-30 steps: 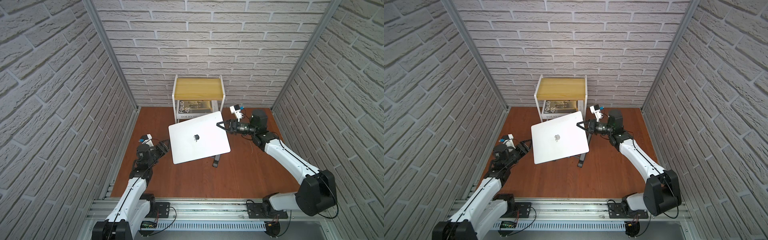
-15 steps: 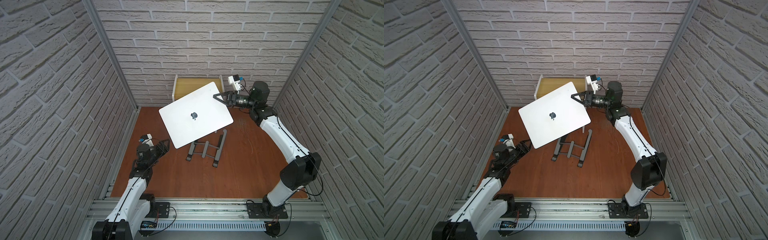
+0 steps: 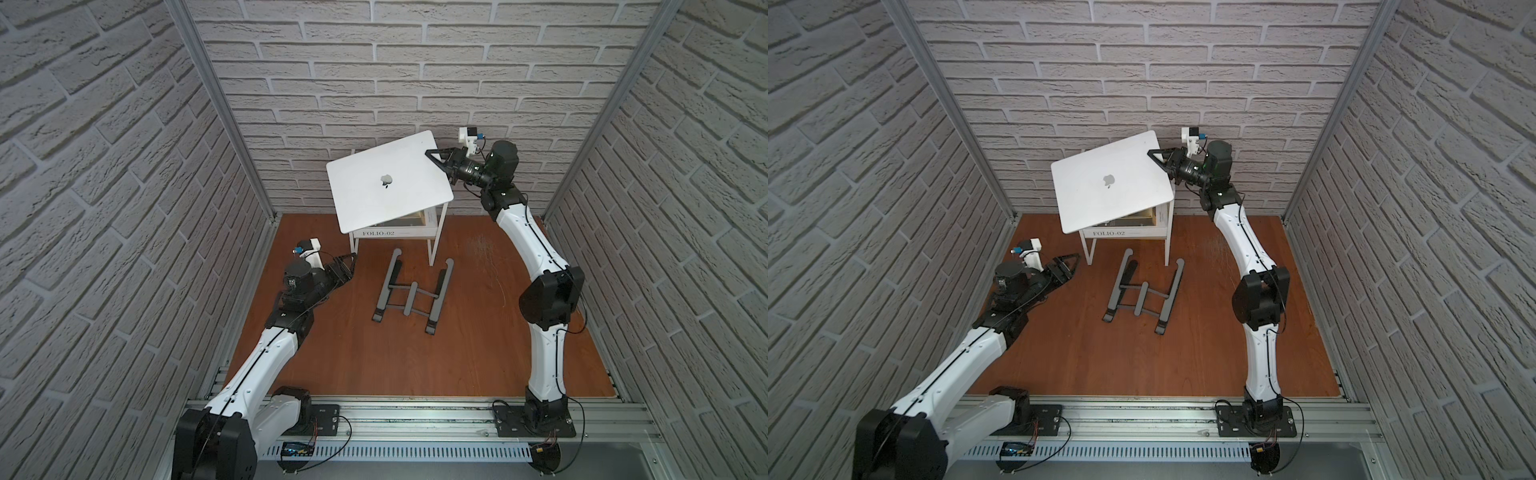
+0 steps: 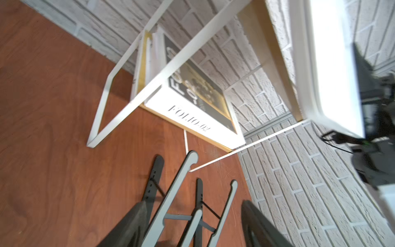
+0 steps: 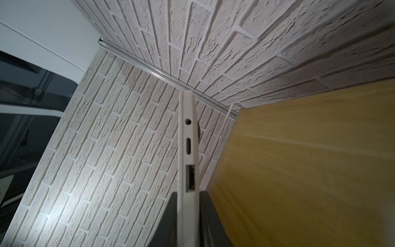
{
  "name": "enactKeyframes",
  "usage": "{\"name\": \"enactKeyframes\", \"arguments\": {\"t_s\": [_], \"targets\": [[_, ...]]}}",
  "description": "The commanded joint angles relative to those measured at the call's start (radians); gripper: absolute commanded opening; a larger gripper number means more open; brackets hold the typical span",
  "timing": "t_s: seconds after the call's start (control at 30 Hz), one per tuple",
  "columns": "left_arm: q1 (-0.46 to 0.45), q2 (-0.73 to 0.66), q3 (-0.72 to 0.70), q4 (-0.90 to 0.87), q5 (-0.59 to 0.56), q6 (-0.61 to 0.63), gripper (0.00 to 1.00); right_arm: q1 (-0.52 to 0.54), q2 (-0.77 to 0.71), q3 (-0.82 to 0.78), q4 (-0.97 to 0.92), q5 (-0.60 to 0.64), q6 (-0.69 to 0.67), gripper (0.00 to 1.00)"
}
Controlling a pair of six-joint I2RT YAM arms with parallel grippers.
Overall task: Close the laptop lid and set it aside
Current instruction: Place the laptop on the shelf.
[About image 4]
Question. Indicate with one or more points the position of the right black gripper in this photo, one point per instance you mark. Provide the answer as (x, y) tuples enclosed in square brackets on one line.
[(377, 96)]

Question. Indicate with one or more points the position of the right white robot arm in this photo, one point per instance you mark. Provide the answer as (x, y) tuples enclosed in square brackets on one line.
[(375, 158)]

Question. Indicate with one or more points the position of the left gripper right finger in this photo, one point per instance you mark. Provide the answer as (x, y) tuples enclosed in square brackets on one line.
[(258, 230)]

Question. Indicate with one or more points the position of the grey folding laptop stand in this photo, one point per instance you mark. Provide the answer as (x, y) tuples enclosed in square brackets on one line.
[(163, 206)]

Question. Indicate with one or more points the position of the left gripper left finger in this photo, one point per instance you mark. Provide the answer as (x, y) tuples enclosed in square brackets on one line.
[(129, 232)]

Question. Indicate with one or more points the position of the silver laptop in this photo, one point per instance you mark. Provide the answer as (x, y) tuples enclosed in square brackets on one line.
[(325, 69)]

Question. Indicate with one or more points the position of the Folio-02 book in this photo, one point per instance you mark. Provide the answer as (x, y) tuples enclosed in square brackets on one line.
[(188, 98)]

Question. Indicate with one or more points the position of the white shelf with wooden top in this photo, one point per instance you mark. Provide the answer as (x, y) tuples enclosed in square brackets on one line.
[(229, 57)]

